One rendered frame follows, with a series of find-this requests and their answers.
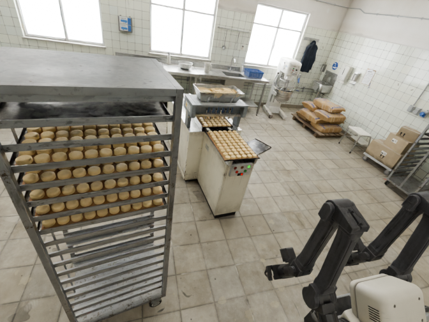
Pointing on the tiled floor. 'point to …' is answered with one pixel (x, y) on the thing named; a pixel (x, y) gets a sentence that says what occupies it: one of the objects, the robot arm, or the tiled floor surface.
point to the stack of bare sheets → (258, 146)
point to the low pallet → (316, 129)
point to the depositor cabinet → (190, 144)
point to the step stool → (358, 137)
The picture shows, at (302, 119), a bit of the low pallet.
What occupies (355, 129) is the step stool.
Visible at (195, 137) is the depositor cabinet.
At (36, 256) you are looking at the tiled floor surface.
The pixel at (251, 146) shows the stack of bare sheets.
